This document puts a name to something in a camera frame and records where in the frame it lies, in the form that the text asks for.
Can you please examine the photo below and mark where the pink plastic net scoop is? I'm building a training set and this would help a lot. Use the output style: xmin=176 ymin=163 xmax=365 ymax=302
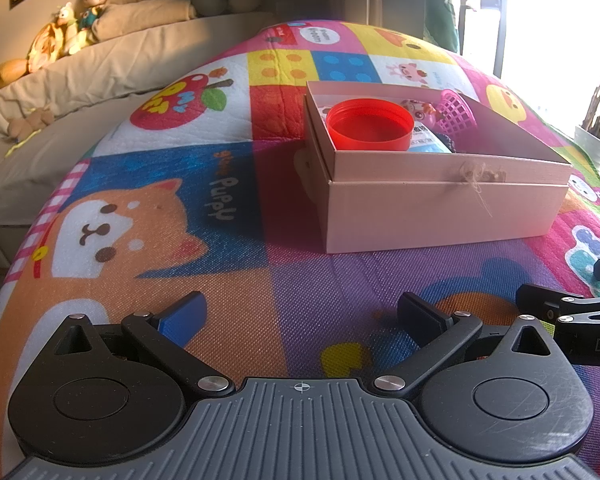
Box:
xmin=436 ymin=88 xmax=477 ymax=137

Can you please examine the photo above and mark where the orange striped plush toy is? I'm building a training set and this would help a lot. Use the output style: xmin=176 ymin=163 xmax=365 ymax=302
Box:
xmin=26 ymin=22 xmax=82 ymax=74

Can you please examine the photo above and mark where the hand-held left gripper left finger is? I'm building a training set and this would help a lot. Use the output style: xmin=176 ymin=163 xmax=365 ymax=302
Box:
xmin=54 ymin=291 xmax=235 ymax=396

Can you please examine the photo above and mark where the colourful printed play mat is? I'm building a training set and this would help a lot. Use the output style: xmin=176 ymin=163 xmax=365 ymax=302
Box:
xmin=0 ymin=20 xmax=600 ymax=480

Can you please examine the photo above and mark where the green hanging garment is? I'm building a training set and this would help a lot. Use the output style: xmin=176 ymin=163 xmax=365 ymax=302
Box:
xmin=424 ymin=0 xmax=462 ymax=54

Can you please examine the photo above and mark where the red cat camera keychain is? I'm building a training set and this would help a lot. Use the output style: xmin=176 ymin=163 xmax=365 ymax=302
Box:
xmin=400 ymin=98 xmax=431 ymax=124

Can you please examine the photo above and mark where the small tan teddy bear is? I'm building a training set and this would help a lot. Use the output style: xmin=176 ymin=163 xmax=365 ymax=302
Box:
xmin=6 ymin=106 xmax=57 ymax=142

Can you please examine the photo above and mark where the blue and white packet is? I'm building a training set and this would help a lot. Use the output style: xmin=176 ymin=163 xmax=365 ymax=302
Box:
xmin=409 ymin=126 xmax=453 ymax=154

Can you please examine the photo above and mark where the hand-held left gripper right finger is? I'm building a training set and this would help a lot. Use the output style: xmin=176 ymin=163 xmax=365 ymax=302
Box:
xmin=374 ymin=291 xmax=561 ymax=397

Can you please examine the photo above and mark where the pink cardboard box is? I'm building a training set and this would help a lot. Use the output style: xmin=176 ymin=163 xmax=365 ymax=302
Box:
xmin=294 ymin=80 xmax=574 ymax=255

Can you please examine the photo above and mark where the yellow pillow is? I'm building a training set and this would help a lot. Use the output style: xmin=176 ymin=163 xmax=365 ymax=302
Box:
xmin=0 ymin=58 xmax=29 ymax=97

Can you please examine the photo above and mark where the red plastic bowl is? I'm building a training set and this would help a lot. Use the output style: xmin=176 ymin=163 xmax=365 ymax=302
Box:
xmin=325 ymin=98 xmax=415 ymax=153

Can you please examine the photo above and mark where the yellow plush toy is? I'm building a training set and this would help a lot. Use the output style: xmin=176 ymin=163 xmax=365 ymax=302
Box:
xmin=54 ymin=2 xmax=77 ymax=29

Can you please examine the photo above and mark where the white plant pot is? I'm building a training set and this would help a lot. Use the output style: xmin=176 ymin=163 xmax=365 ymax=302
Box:
xmin=574 ymin=124 xmax=600 ymax=172

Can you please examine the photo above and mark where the big-headed doll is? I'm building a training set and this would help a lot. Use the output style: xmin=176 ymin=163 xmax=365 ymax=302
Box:
xmin=76 ymin=0 xmax=112 ymax=32

